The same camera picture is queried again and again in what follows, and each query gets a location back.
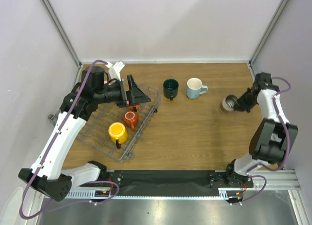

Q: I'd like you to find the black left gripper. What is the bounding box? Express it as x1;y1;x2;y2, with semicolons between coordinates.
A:
95;75;151;108

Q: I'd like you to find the steel brown tumbler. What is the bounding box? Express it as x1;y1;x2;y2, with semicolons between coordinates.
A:
220;94;238;112

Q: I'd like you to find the orange enamel mug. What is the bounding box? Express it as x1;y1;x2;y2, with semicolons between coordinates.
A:
127;104;141;111

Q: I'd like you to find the red black patterned cup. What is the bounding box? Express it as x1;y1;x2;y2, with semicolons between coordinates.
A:
123;111;139;131

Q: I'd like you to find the dark green mug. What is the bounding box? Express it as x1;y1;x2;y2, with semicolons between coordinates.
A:
163;79;179;101

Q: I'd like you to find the yellow enamel mug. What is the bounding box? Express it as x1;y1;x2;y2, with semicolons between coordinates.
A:
108;122;128;149

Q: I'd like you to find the light blue mug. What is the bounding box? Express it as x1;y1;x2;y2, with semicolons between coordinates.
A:
187;78;209;99

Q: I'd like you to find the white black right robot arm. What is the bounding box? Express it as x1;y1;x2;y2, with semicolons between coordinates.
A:
221;72;298;187

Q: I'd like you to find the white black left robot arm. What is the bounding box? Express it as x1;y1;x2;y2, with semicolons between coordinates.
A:
18;64;151;202

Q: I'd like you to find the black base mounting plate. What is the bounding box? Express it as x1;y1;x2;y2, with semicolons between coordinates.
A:
99;170;254;197

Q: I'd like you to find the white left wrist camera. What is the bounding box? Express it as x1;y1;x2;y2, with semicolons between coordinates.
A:
106;61;125;81

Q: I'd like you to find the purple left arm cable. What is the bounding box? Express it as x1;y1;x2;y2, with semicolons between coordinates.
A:
19;60;120;220

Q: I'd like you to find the grey wire dish rack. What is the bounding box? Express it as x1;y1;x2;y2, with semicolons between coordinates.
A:
47;67;161;163

